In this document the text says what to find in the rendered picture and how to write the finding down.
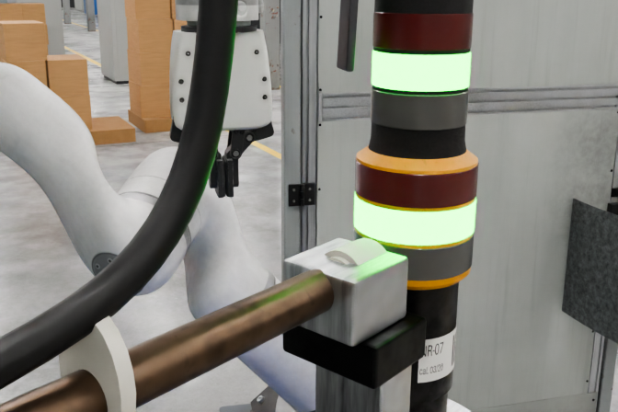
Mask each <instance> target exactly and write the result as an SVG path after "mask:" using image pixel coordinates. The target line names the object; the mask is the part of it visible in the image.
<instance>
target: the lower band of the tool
mask: <svg viewBox="0 0 618 412"><path fill-rule="evenodd" d="M356 159H357V161H358V162H359V163H361V164H362V165H364V166H367V167H370V168H374V169H378V170H382V171H387V172H394V173H402V174H414V175H439V174H451V173H458V172H463V171H466V170H469V169H472V168H474V167H476V166H477V164H478V158H477V157H476V156H475V155H474V154H472V153H471V152H470V151H468V150H467V149H466V153H465V154H462V155H459V156H455V157H451V158H443V159H406V158H398V157H392V156H387V155H382V154H376V153H375V152H373V151H371V150H370V149H369V145H368V146H366V147H365V148H363V149H362V150H360V151H359V152H357V155H356ZM355 193H356V192H355ZM356 196H357V197H358V198H359V199H360V200H362V201H364V202H366V203H368V204H371V205H373V206H377V207H380V208H385V209H389V210H395V211H402V212H446V211H452V210H458V209H462V208H464V207H467V206H469V205H471V204H472V203H473V202H475V198H474V199H473V200H471V201H469V202H467V203H465V204H462V205H458V206H453V207H447V208H436V209H415V208H403V207H395V206H389V205H384V204H380V203H377V202H373V201H370V200H366V199H364V198H363V197H361V196H360V195H359V194H357V193H356ZM355 230H356V232H357V233H358V234H359V235H361V236H362V237H364V238H369V239H371V240H374V241H376V242H377V243H379V244H382V245H387V246H396V247H402V248H415V249H431V248H443V247H448V246H456V245H460V244H461V243H464V242H466V241H468V240H469V239H470V238H471V237H472V236H473V234H471V235H470V236H468V237H466V238H465V239H463V240H460V241H457V242H453V243H449V244H443V245H431V246H415V245H403V244H396V243H390V242H385V241H382V240H378V239H375V238H372V237H369V236H367V235H365V234H363V233H362V232H360V231H359V230H358V229H357V228H356V227H355ZM470 271H471V268H470V269H469V270H467V271H466V272H465V273H463V274H461V275H459V276H456V277H453V278H449V279H445V280H428V281H414V280H408V281H407V289H408V290H433V289H440V288H445V287H448V286H451V285H453V284H455V283H457V282H459V281H460V280H462V279H464V278H465V277H466V276H467V275H468V274H469V273H470Z"/></svg>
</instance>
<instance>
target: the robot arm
mask: <svg viewBox="0 0 618 412"><path fill-rule="evenodd" d="M175 3H176V20H183V21H187V25H183V26H181V30H173V36H172V41H171V51H170V70H169V96H170V113H171V118H172V124H171V129H170V133H169V136H170V139H171V140H172V141H173V142H177V143H179V140H180V136H181V133H182V129H183V124H184V120H185V116H186V110H187V105H188V100H189V90H190V83H191V76H192V68H193V61H194V52H195V43H196V33H197V22H198V11H199V0H175ZM263 10H264V4H263V0H238V9H237V20H236V30H235V49H234V58H233V65H232V72H231V79H230V86H229V94H228V99H227V104H226V110H225V115H224V120H223V129H222V131H229V132H228V140H227V148H226V149H225V150H224V155H223V156H222V155H221V153H220V152H219V150H218V149H217V153H216V156H215V160H214V163H213V166H212V171H211V173H210V176H209V179H208V182H207V185H206V188H205V190H204V192H203V194H202V197H201V199H200V202H199V205H198V207H197V209H196V211H195V213H194V215H193V217H192V219H191V221H190V223H189V225H188V227H187V229H186V231H185V232H184V234H183V235H182V237H181V239H180V240H179V242H178V244H177V245H176V247H175V248H174V250H173V251H172V253H171V254H170V255H169V257H168V258H167V260H166V262H165V263H164V264H163V266H162V267H161V268H160V270H158V271H157V272H156V273H155V275H154V276H153V277H152V278H151V279H150V280H149V281H148V282H147V284H146V285H145V286H144V287H143V288H142V289H141V290H140V291H139V292H138V293H137V294H136V295H135V296H141V295H146V294H150V293H151V292H154V291H156V290H158V289H160V288H161V287H162V286H164V285H165V284H166V283H167V282H168V281H169V280H170V278H171V277H172V276H173V275H174V273H175V272H176V270H177V268H178V266H179V265H180V263H181V261H182V260H184V267H185V275H186V288H187V300H188V306H189V310H190V312H191V314H192V315H193V316H194V317H195V319H197V318H200V317H202V316H204V315H207V314H209V313H211V312H214V311H216V310H218V309H221V308H223V307H225V306H227V305H229V304H231V303H235V302H237V301H239V300H242V299H244V298H246V297H248V296H250V295H252V294H255V293H257V292H261V291H263V290H265V289H267V288H269V287H271V286H273V285H276V284H278V283H280V281H279V280H278V279H277V278H276V277H275V276H274V275H273V274H272V273H271V272H270V271H269V270H268V269H267V268H266V267H265V266H264V265H263V264H262V263H261V262H260V261H259V260H258V259H257V258H256V257H255V256H254V255H253V254H252V253H251V251H250V250H249V248H248V247H247V245H246V241H245V239H244V237H243V234H242V231H241V228H240V224H239V222H238V219H237V215H236V212H235V207H234V205H233V202H232V199H231V197H233V196H234V187H238V186H239V171H238V159H239V158H240V157H241V156H242V153H243V152H244V151H245V150H246V149H247V147H248V146H249V145H250V144H251V143H252V142H254V141H258V140H262V139H265V138H268V137H271V136H272V135H273V134H274V130H273V126H272V122H271V119H272V93H271V82H270V72H269V57H268V51H267V46H266V41H265V37H264V32H263V30H262V29H257V25H251V20H258V13H263ZM0 152H2V153H3V154H4V155H6V156H7V157H9V158H10V159H11V160H12V161H14V162H15V163H16V164H18V165H19V166H20V167H21V168H23V169H24V170H25V171H26V172H27V173H28V174H29V175H30V176H31V177H32V178H33V179H34V180H35V181H36V182H37V183H38V185H39V186H40V187H41V189H42V190H43V191H44V193H45V194H46V196H47V197H48V199H49V200H50V202H51V205H52V206H53V208H54V210H55V211H56V213H57V215H58V217H59V219H60V220H61V222H62V224H63V227H64V229H65V231H66V233H67V234H68V236H69V238H70V240H71V242H72V244H73V246H74V249H75V250H76V252H77V254H78V255H79V257H80V258H81V259H82V261H83V262H84V264H85V265H86V267H87V268H88V269H89V271H90V272H91V273H92V274H93V275H94V276H97V274H98V273H99V272H100V271H101V270H102V269H104V268H105V267H106V266H107V265H108V264H109V263H110V262H112V260H113V259H114V258H115V257H116V256H117V255H118V254H119V253H120V252H121V251H122V250H123V248H124V247H125V246H126V245H128V244H129V243H130V242H131V240H132V239H133V237H134V236H135V235H136V233H137V232H138V230H139V229H140V228H141V226H142V225H143V223H144V222H145V220H146V219H147V217H148V215H149V213H150V212H151V210H152V209H153V207H154V206H155V203H156V202H157V200H158V198H159V196H160V193H161V191H162V189H163V187H164V185H165V183H166V180H167V178H168V175H169V172H170V169H171V166H172V164H173V162H174V159H175V156H176V153H177V147H176V146H171V147H166V148H162V149H159V150H157V151H155V152H153V153H151V154H149V155H148V156H147V157H146V158H145V159H144V160H143V161H142V162H141V163H140V164H139V165H138V166H137V168H136V169H135V170H134V171H133V173H132V174H131V175H130V177H129V178H128V179H127V181H126V182H125V183H124V185H123V186H122V187H121V189H120V190H119V191H118V193H116V192H115V191H114V190H113V188H112V187H111V186H110V185H109V183H108V182H107V180H106V179H105V177H104V175H103V173H102V171H101V169H100V166H99V163H98V160H97V150H96V146H95V142H94V139H93V137H92V135H91V132H90V131H89V129H88V128H87V127H86V125H85V123H84V122H83V121H82V119H81V118H80V117H79V116H78V115H77V114H76V112H75V111H74V110H73V109H72V108H71V107H70V106H69V105H67V104H66V103H65V102H64V101H63V100H62V99H61V98H60V97H58V96H57V95H56V94H55V93H53V92H52V91H51V90H50V89H49V88H48V87H46V86H45V85H44V84H43V83H42V82H41V81H39V80H38V79H37V78H36V77H34V76H33V75H32V74H30V73H28V72H27V71H25V70H23V69H21V68H19V67H17V66H15V65H13V64H10V63H0ZM237 358H238V359H239V360H240V361H242V362H243V363H244V364H245V365H246V366H247V367H248V368H249V369H250V370H251V371H252V372H253V373H254V374H256V375H257V376H258V377H259V378H260V379H261V380H262V381H263V382H264V383H266V384H267V385H268V386H269V387H270V388H271V389H272V390H273V391H274V392H276V393H277V394H278V395H279V397H278V400H277V405H276V412H315V371H316V365H315V364H313V363H312V362H309V361H307V360H303V359H301V358H299V357H297V356H294V355H292V354H291V353H288V352H286V351H284V350H283V334H281V335H279V336H277V337H275V338H273V339H271V340H269V341H267V342H266V343H264V344H262V345H260V346H258V347H256V348H254V349H251V350H250V351H248V352H246V353H244V354H242V355H240V356H238V357H237Z"/></svg>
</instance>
